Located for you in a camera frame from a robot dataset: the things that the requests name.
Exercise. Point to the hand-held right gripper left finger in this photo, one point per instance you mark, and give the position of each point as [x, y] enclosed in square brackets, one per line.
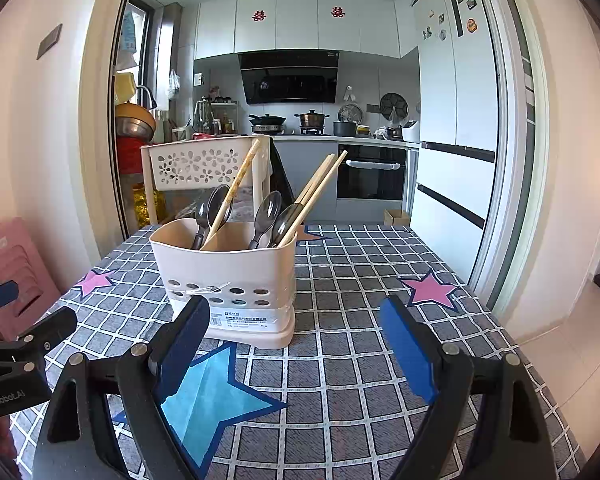
[185, 350]

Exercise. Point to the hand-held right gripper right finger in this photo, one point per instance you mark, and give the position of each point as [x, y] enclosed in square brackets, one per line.
[405, 350]

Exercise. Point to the cream plastic utensil holder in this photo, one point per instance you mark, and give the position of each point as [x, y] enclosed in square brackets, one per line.
[250, 270]

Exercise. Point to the pink plastic stool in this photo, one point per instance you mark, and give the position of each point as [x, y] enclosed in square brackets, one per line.
[15, 265]

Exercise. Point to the cardboard box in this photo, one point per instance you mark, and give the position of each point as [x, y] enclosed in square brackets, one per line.
[397, 217]

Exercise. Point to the gold foil bag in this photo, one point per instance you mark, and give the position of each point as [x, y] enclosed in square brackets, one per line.
[145, 205]

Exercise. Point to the black built-in oven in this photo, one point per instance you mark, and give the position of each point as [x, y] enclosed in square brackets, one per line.
[370, 180]

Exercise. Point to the beige perforated plastic rack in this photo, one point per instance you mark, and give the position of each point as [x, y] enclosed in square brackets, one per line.
[195, 162]

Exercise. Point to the red bucket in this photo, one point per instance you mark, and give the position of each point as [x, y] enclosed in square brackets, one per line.
[130, 155]

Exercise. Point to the black bag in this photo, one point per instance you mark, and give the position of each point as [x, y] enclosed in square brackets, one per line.
[280, 175]

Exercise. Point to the grey kitchen counter cabinet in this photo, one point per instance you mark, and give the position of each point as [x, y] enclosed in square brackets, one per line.
[310, 170]

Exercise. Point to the white rice cooker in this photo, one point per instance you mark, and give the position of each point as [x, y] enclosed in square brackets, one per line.
[411, 130]

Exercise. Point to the large metal bowl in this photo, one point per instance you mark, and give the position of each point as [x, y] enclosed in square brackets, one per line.
[135, 120]

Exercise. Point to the dark grey pot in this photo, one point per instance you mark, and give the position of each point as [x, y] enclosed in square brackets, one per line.
[345, 128]

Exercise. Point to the countertop spice rack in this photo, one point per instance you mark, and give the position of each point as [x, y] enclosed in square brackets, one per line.
[215, 117]

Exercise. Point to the yellow plastic container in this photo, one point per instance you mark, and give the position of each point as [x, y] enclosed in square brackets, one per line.
[125, 87]

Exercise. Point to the black wok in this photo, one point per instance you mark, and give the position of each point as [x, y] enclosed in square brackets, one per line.
[267, 121]

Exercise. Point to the round dark steamer rack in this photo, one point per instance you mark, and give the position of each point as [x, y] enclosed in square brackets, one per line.
[393, 106]

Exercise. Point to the white refrigerator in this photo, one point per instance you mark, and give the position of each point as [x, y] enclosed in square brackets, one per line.
[450, 110]

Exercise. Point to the round metal strainer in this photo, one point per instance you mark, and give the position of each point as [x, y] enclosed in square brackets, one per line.
[350, 111]

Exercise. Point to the bronze cooking pot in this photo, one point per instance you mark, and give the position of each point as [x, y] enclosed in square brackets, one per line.
[312, 119]

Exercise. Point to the hanging plastic bag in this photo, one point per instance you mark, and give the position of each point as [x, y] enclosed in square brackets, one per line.
[173, 82]

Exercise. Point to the black range hood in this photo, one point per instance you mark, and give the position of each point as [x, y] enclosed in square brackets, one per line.
[290, 82]

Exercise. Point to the light blue packet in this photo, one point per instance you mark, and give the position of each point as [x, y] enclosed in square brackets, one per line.
[127, 32]

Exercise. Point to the group of fridge magnets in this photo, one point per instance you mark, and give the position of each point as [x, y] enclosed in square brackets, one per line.
[471, 25]

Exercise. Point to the red paper decoration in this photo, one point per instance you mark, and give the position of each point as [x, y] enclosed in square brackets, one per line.
[337, 11]
[258, 15]

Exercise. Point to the white upper kitchen cabinets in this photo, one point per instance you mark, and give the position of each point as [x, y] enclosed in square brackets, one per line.
[295, 20]

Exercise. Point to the grey wall switch plate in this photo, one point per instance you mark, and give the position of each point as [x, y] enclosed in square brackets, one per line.
[49, 41]

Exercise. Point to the white wall hook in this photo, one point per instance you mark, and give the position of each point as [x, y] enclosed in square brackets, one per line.
[348, 92]

